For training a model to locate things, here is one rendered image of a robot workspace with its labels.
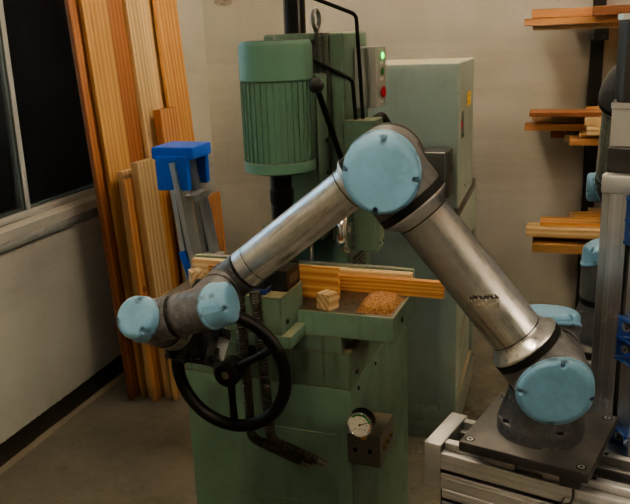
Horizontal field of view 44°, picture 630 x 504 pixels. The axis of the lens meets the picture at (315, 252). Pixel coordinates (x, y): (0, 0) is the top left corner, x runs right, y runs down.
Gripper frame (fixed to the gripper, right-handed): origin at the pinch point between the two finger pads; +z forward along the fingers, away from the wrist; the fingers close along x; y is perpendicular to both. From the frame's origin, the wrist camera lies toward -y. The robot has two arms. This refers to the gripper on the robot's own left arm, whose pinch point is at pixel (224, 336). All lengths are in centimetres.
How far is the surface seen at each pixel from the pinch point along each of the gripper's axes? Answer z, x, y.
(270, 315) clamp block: 12.2, 4.3, -7.0
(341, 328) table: 23.1, 17.6, -7.1
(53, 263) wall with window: 108, -133, -33
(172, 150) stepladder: 74, -68, -69
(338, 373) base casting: 28.8, 16.6, 2.7
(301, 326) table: 20.7, 8.7, -6.4
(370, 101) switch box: 37, 13, -70
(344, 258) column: 50, 7, -30
